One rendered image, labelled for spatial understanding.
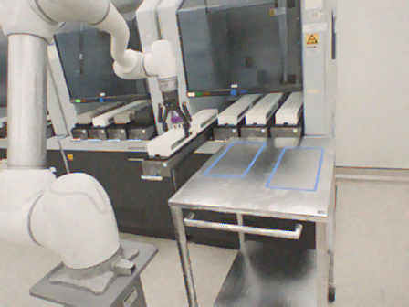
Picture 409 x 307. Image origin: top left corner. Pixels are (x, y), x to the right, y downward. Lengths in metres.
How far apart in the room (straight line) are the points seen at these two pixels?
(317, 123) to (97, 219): 1.16
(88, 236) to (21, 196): 0.22
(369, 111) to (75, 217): 2.37
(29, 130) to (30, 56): 0.21
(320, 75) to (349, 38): 1.12
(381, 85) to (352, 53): 0.31
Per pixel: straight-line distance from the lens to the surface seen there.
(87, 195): 0.86
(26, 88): 1.03
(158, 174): 1.39
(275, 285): 1.46
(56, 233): 0.90
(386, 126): 2.85
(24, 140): 1.01
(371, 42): 2.72
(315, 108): 1.66
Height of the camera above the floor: 1.27
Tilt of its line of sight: 20 degrees down
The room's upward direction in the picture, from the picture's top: 8 degrees counter-clockwise
